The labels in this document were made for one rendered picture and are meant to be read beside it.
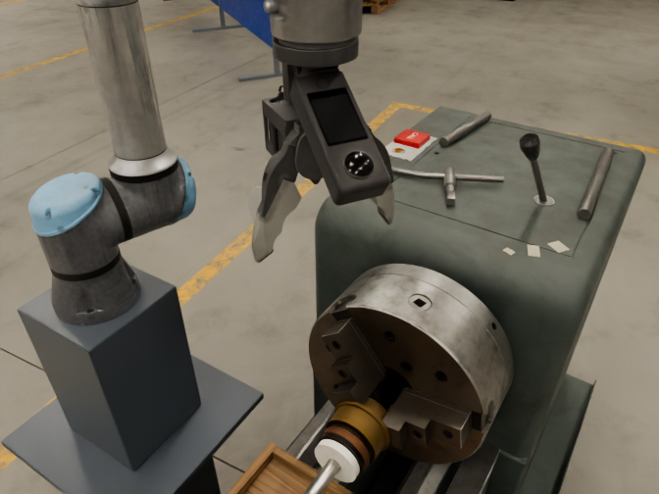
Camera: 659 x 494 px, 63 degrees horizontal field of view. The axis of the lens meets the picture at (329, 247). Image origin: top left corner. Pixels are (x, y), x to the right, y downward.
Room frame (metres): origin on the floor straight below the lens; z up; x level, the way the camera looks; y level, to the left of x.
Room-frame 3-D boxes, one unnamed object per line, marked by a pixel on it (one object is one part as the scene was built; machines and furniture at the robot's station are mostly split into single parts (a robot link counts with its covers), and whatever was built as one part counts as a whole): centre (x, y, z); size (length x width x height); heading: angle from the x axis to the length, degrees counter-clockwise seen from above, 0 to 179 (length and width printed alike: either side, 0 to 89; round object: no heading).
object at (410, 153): (1.08, -0.17, 1.23); 0.13 x 0.08 x 0.06; 146
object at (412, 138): (1.10, -0.18, 1.26); 0.06 x 0.06 x 0.02; 56
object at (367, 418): (0.48, -0.04, 1.08); 0.09 x 0.09 x 0.09; 56
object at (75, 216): (0.76, 0.42, 1.27); 0.13 x 0.12 x 0.14; 130
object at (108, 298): (0.76, 0.43, 1.15); 0.15 x 0.15 x 0.10
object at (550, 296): (0.95, -0.33, 1.06); 0.59 x 0.48 x 0.39; 146
